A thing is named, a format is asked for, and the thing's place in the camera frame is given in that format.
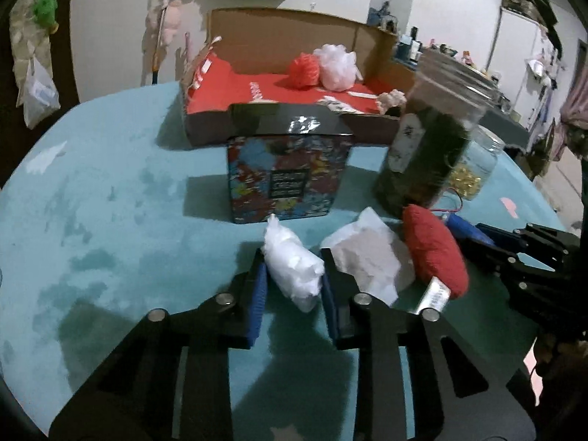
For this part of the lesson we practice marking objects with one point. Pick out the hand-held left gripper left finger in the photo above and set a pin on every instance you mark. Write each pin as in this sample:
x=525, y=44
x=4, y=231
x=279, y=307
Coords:
x=257, y=303

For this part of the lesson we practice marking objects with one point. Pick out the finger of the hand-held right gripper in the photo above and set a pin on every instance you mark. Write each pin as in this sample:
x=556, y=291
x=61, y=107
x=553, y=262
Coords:
x=487, y=257
x=494, y=235

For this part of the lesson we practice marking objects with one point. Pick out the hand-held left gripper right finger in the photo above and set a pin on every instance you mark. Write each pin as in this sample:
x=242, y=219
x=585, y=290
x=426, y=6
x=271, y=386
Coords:
x=330, y=305

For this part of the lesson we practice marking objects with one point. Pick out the white soft tissue packet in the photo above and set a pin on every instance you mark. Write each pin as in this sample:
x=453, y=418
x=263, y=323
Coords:
x=294, y=266

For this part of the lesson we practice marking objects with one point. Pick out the beige crochet toy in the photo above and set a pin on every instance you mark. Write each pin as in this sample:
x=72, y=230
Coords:
x=391, y=99

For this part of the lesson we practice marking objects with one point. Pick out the cardboard box with red lining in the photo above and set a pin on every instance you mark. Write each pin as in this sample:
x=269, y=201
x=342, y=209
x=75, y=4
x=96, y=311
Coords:
x=220, y=87

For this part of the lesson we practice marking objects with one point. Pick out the red knitted heart cushion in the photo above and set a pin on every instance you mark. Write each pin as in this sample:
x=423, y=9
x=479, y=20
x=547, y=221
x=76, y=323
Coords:
x=434, y=252

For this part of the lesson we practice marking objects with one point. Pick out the white tissue paper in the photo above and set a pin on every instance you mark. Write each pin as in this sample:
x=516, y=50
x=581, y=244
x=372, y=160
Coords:
x=367, y=257

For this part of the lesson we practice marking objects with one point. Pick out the small glass jar gold contents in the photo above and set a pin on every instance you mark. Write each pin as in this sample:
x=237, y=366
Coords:
x=480, y=165

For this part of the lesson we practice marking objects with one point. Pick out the large glass jar dark contents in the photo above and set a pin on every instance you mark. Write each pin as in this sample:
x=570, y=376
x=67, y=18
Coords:
x=422, y=156

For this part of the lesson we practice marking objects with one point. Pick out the colourful printed black box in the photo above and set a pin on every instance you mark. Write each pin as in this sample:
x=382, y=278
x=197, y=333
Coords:
x=285, y=170

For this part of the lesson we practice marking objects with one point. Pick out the hanging pink clothes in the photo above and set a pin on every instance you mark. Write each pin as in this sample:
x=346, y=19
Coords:
x=574, y=101

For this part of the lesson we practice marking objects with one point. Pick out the white wardrobe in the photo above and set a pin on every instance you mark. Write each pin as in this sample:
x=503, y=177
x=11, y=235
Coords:
x=519, y=55

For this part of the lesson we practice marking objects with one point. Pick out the row of cosmetic bottles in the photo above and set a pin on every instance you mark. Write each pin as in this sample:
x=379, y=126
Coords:
x=441, y=50

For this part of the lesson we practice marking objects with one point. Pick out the white mesh bath pouf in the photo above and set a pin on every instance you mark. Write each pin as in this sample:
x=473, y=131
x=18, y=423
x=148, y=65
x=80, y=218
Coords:
x=335, y=66

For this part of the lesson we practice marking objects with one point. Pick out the dark storage bag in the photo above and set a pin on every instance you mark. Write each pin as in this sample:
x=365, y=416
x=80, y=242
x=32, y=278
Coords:
x=528, y=4

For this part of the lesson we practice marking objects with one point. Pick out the red mesh bath pouf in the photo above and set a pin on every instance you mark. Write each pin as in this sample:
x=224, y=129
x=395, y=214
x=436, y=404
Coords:
x=304, y=70

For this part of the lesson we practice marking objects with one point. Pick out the stick with orange tip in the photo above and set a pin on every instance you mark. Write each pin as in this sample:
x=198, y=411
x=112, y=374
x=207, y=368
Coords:
x=161, y=32

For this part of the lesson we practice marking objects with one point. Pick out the pink plush toy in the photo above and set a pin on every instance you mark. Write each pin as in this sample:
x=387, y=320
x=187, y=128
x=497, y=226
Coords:
x=174, y=16

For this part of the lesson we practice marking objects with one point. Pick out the clear plastic bag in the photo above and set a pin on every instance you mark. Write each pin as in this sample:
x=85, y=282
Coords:
x=39, y=94

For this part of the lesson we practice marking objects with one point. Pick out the dark brown door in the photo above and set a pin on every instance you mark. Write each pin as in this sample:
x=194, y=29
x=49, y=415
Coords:
x=66, y=55

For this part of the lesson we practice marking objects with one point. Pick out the beige hanging organizer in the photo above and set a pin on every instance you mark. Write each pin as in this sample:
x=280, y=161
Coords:
x=27, y=32

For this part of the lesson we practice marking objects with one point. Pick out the green plush toy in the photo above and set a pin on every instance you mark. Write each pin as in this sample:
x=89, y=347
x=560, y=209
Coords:
x=46, y=7

